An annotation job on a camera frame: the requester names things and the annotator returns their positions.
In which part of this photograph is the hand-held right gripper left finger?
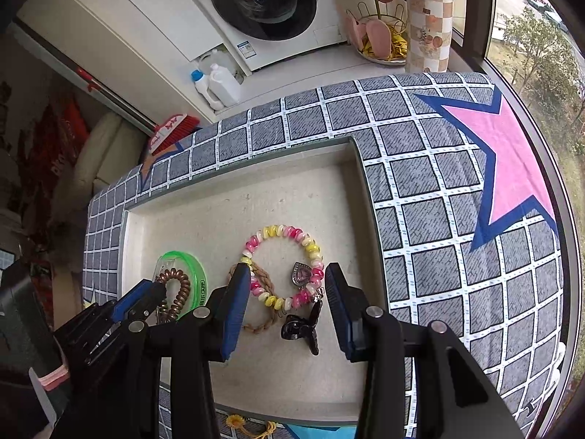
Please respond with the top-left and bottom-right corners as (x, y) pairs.
(59, 264), (252, 439)

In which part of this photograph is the red broom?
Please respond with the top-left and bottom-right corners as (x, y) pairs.
(75, 68), (202, 156)

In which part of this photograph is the shallow green-edged box tray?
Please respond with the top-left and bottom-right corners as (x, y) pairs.
(120, 137), (389, 424)

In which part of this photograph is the white cabinet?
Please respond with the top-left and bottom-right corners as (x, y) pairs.
(16, 0), (229, 133)

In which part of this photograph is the silver heart pendant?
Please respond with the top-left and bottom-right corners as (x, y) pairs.
(292, 262), (314, 290)

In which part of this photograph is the pink slipper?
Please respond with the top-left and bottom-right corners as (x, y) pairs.
(366, 20), (393, 58)

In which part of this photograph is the brown spiral hair tie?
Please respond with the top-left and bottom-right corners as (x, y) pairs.
(155, 271), (191, 323)

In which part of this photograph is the blue-capped detergent bottle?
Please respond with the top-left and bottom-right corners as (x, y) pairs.
(191, 70), (224, 110)

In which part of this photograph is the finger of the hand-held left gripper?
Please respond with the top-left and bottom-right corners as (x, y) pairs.
(55, 279), (166, 367)

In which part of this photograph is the brown braided bracelet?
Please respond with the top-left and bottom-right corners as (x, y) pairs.
(229, 260), (279, 334)

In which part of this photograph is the pink yellow bead bracelet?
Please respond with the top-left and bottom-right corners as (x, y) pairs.
(242, 225), (325, 311)

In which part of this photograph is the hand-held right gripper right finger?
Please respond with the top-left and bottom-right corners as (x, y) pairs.
(324, 262), (524, 439)

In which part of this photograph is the white detergent bottle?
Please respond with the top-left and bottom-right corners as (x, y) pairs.
(208, 63), (241, 106)

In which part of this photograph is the green plastic bangle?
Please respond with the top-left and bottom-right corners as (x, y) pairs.
(155, 251), (207, 321)

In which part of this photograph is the red blanket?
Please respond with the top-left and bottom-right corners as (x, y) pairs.
(27, 96), (90, 179)

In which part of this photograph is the pink chequered pillar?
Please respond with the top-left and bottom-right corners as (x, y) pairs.
(402, 0), (454, 74)

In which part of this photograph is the black hair clip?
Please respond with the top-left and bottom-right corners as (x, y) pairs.
(281, 299), (323, 356)

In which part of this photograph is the white washing machine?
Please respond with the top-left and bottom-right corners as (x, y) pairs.
(165, 0), (348, 74)

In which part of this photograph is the gold wire slipper rack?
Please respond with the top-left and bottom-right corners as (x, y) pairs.
(331, 0), (410, 65)

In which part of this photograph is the cream sofa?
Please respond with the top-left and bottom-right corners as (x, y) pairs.
(50, 112), (151, 220)

